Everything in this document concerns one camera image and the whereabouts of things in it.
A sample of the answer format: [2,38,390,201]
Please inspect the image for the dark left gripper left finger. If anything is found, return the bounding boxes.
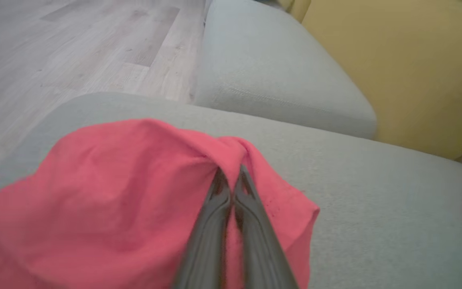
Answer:
[173,168,232,289]

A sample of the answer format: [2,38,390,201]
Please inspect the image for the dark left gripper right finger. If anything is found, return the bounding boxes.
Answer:
[233,164,300,289]

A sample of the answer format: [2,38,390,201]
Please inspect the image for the red shorts with white trim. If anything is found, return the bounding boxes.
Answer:
[0,118,320,289]

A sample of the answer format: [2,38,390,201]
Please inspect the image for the grey sofa seat cushion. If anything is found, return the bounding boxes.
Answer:
[0,92,462,289]
[194,0,378,140]

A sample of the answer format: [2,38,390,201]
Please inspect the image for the yellow sofa backrest cushion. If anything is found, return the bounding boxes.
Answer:
[301,0,462,160]
[277,0,312,22]

